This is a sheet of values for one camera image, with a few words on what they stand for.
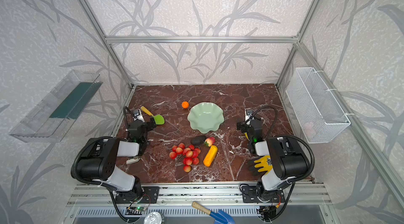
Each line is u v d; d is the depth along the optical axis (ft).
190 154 2.58
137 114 2.60
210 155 2.70
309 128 2.42
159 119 3.38
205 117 3.32
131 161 2.69
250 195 2.38
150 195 2.39
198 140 2.89
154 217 2.08
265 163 2.68
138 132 2.31
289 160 1.49
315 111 2.04
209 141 2.88
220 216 2.23
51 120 2.11
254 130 2.31
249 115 2.64
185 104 3.46
